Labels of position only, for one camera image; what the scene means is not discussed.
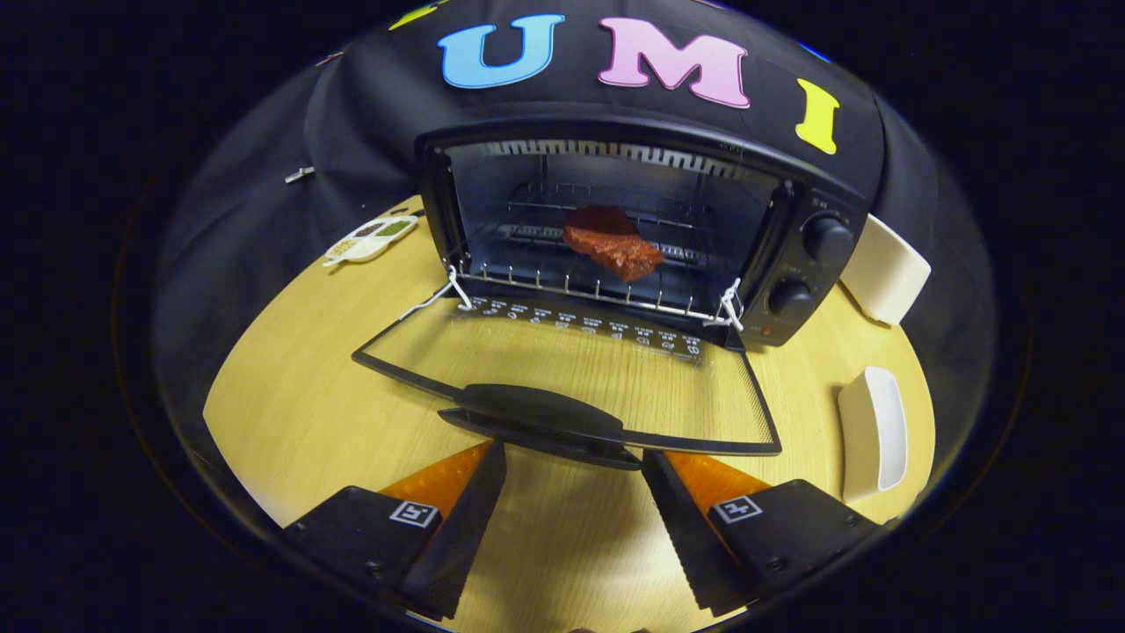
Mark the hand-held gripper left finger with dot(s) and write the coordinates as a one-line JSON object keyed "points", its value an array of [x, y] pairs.
{"points": [[461, 541]]}

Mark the white divided dish of beans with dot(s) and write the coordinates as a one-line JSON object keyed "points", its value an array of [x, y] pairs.
{"points": [[369, 239]]}

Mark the pink cloth clip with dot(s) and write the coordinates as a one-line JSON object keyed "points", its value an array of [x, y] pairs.
{"points": [[328, 58]]}

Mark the black toaster oven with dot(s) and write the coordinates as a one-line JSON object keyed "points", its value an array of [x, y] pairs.
{"points": [[817, 281]]}

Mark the red meat piece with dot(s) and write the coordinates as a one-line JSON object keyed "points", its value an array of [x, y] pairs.
{"points": [[615, 246]]}

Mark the white cloth clip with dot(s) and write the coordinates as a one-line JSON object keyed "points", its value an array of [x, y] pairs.
{"points": [[299, 174]]}

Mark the white pop-up toaster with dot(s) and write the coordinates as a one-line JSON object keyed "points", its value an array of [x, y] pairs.
{"points": [[888, 272]]}

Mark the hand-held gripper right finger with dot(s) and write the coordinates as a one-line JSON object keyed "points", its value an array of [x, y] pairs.
{"points": [[690, 545]]}

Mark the white rectangular dish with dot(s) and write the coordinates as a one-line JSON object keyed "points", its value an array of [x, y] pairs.
{"points": [[866, 440]]}

